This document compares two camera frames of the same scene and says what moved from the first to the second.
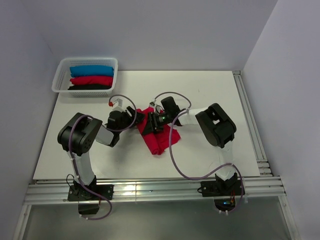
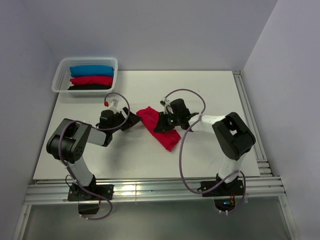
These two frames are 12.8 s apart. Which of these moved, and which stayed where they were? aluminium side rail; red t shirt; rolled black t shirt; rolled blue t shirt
Moved: red t shirt
Stayed: rolled blue t shirt; aluminium side rail; rolled black t shirt
